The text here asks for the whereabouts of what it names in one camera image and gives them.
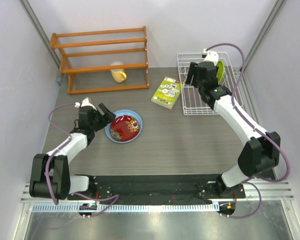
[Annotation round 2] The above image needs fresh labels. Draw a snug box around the light blue plate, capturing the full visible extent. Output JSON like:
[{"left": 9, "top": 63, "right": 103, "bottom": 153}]
[{"left": 105, "top": 109, "right": 143, "bottom": 144}]

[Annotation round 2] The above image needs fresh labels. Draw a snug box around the red floral plate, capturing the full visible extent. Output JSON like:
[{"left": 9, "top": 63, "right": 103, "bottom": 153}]
[{"left": 109, "top": 115, "right": 141, "bottom": 142}]

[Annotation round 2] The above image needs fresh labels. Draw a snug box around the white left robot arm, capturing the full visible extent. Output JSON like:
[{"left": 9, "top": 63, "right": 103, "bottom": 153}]
[{"left": 29, "top": 98, "right": 116, "bottom": 204}]

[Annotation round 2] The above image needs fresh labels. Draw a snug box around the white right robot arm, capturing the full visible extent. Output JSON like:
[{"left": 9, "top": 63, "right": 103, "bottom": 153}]
[{"left": 185, "top": 61, "right": 281, "bottom": 198}]

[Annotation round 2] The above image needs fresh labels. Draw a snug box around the orange wooden shelf rack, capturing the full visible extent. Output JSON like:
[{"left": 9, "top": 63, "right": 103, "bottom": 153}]
[{"left": 49, "top": 26, "right": 150, "bottom": 95}]

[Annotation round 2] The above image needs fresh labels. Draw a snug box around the lime green plate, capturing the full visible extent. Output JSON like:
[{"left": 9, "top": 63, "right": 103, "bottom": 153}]
[{"left": 216, "top": 60, "right": 225, "bottom": 83}]

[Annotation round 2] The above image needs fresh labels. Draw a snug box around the green book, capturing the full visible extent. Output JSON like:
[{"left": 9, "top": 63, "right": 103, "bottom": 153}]
[{"left": 151, "top": 76, "right": 182, "bottom": 110}]

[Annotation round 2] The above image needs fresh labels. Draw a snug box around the yellow mug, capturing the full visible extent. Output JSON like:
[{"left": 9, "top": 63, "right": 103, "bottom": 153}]
[{"left": 110, "top": 68, "right": 127, "bottom": 83}]

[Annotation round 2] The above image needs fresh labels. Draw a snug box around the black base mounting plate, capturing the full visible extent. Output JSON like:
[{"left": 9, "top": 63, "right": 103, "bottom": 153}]
[{"left": 67, "top": 173, "right": 247, "bottom": 206}]

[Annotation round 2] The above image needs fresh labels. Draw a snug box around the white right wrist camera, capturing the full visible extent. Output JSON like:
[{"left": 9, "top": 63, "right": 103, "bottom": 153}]
[{"left": 201, "top": 48, "right": 219, "bottom": 66}]

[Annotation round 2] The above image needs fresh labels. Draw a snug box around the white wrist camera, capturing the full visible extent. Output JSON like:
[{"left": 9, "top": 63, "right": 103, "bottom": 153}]
[
  {"left": 74, "top": 97, "right": 96, "bottom": 110},
  {"left": 201, "top": 48, "right": 219, "bottom": 66}
]

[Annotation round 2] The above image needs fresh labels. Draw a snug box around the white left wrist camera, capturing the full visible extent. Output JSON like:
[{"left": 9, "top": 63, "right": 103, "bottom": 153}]
[{"left": 74, "top": 97, "right": 96, "bottom": 110}]

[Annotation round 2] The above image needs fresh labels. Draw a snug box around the white wire dish rack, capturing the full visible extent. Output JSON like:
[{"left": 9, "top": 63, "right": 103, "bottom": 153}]
[{"left": 177, "top": 51, "right": 240, "bottom": 116}]

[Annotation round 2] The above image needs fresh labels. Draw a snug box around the slotted cable duct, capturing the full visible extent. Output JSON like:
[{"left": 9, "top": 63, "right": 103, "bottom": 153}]
[{"left": 32, "top": 202, "right": 220, "bottom": 213}]

